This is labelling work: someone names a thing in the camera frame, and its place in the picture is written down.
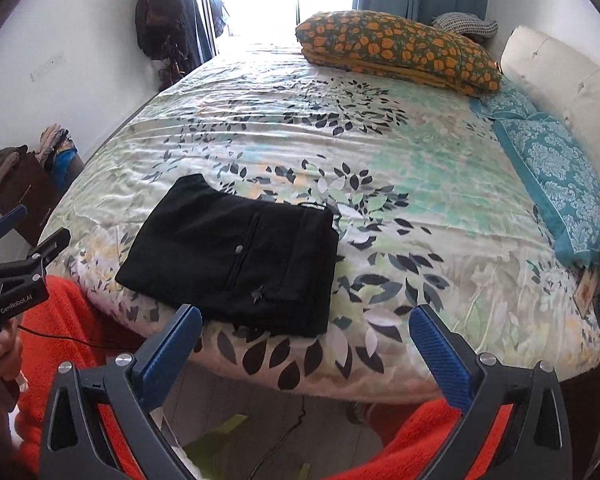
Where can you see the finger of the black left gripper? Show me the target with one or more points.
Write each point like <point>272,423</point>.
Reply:
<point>2,227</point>
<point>50,248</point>

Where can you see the orange fleece pants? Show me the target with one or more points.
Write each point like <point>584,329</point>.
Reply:
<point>432,439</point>

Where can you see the cream padded headboard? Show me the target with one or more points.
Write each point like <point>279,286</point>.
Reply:
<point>558,80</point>

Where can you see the white wall socket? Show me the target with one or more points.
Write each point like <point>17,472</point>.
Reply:
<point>56,61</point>

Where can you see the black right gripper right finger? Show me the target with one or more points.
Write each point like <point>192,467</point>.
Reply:
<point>448,356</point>

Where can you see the brown bag with clothes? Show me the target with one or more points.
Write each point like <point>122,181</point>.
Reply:
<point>38,179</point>

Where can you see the black pants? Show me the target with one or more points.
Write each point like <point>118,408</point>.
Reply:
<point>252,263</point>

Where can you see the checkered grey cushion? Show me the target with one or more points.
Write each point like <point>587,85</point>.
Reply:
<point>466,24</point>

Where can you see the dark blue left curtain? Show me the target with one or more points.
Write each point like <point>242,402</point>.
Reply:
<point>204,30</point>

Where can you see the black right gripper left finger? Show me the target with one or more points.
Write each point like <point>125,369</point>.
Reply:
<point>160,358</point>

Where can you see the orange floral folded quilt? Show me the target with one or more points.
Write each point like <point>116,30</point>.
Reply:
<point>385,45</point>

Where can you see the person's left hand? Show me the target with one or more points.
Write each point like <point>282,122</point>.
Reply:
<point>10,351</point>

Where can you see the teal damask pillow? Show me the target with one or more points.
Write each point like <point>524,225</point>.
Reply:
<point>560,179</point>
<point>508,103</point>

